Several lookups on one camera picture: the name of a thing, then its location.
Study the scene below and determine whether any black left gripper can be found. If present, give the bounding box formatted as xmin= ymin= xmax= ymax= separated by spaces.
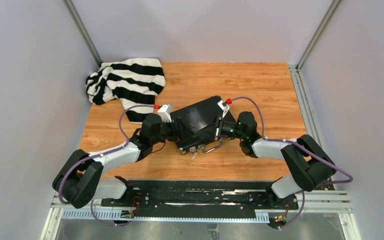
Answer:
xmin=150 ymin=117 xmax=194 ymax=145

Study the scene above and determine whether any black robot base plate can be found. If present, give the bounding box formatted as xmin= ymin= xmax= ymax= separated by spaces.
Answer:
xmin=101 ymin=179 xmax=299 ymax=220

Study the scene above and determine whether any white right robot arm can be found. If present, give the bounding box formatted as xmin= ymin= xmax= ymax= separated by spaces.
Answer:
xmin=198 ymin=111 xmax=337 ymax=209

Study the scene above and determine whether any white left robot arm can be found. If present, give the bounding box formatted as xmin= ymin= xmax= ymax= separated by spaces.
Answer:
xmin=52 ymin=113 xmax=194 ymax=209

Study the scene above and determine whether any black white striped cloth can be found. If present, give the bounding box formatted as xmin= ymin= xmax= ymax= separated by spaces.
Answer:
xmin=85 ymin=58 xmax=166 ymax=124

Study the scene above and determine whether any black poker set case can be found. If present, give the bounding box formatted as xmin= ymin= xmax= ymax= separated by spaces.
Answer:
xmin=170 ymin=95 xmax=222 ymax=155

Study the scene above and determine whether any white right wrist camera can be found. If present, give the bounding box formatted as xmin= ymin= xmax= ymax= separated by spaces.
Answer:
xmin=217 ymin=100 xmax=230 ymax=119

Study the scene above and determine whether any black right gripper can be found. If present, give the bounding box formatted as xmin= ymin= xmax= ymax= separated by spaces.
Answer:
xmin=196 ymin=114 xmax=246 ymax=141

